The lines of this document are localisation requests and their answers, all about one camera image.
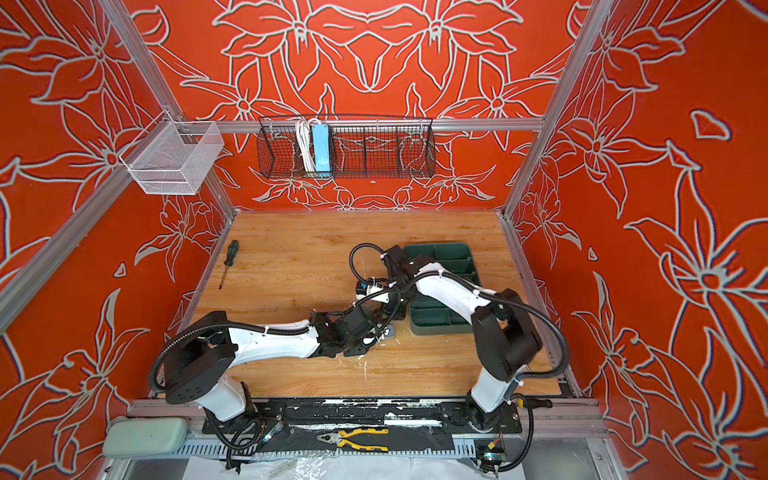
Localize green plastic divided tray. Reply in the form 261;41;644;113
404;242;481;336

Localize green handle screwdriver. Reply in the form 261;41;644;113
218;240;239;290

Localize white cable bundle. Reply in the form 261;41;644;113
295;118;316;175

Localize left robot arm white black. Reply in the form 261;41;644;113
148;301;397;422

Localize pale green foam pad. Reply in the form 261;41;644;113
102;417;187;459

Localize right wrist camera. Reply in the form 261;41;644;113
355;281;389;303

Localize light blue box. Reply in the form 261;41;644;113
312;123;331;177

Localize yellow handle pliers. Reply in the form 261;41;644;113
316;428;389;453

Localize white slotted cable duct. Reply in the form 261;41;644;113
160;438;477;461

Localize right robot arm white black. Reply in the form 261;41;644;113
380;246;570;432

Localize black wire wall basket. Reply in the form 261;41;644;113
256;115;437;180

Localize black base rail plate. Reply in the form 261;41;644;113
205;397;523;435

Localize white wire mesh basket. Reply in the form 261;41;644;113
119;121;224;196

